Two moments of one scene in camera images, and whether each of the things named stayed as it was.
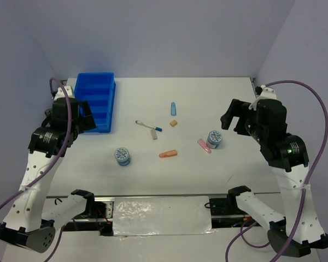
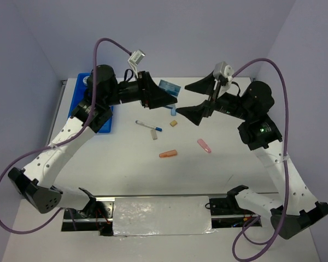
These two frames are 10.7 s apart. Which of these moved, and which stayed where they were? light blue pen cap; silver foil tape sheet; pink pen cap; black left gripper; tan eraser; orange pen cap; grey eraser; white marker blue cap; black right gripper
Moved: black right gripper; black left gripper
Stayed: tan eraser; pink pen cap; white marker blue cap; orange pen cap; grey eraser; light blue pen cap; silver foil tape sheet
